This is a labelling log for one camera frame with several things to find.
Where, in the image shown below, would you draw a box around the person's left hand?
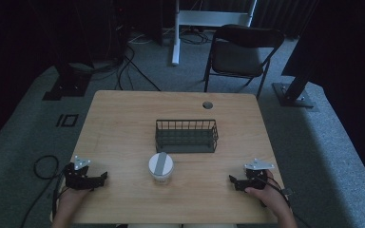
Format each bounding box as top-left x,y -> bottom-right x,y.
57,186 -> 92,208

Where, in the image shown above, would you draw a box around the black stand with base plate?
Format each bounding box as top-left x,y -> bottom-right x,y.
42,47 -> 93,102
271,31 -> 327,109

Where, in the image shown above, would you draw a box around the black gripper cable with plug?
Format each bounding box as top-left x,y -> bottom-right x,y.
256,176 -> 308,228

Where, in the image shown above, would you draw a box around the black folding chair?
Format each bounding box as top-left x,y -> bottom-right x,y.
202,24 -> 285,100

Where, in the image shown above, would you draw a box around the white jar with grey-striped lid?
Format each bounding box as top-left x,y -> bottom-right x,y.
147,151 -> 175,185

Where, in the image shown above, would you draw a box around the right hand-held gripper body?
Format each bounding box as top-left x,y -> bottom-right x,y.
240,158 -> 276,191

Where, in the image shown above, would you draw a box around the black floor cables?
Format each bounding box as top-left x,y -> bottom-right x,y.
88,28 -> 163,93

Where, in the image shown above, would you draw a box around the person's right hand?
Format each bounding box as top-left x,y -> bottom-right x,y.
244,169 -> 287,211

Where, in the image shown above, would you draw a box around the white desk frame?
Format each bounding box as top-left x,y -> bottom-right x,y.
170,0 -> 259,67

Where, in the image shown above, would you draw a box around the black wire basket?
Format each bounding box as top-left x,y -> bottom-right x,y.
154,119 -> 220,155

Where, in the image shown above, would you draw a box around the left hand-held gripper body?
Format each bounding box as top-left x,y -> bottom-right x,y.
63,155 -> 97,191

